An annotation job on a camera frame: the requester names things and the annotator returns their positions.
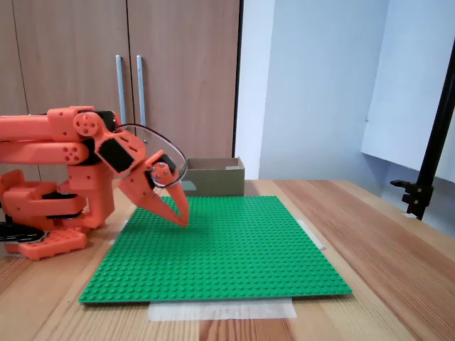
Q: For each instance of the brown cardboard box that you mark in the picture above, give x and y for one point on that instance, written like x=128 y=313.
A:
x=213 y=183

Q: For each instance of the green lego baseplate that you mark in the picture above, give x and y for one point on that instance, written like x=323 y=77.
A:
x=220 y=255

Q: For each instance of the white wall cabinet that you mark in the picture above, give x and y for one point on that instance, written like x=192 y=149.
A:
x=401 y=89

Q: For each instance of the translucent masking tape strip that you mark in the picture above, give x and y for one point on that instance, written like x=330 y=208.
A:
x=115 y=238
x=314 y=238
x=220 y=310

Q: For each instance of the black stand pole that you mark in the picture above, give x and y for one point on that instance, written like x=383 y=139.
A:
x=436 y=142

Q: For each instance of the brown wooden cabinet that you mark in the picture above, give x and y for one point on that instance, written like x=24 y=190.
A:
x=71 y=53

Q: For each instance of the black stand clamp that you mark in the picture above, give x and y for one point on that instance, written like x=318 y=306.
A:
x=412 y=195

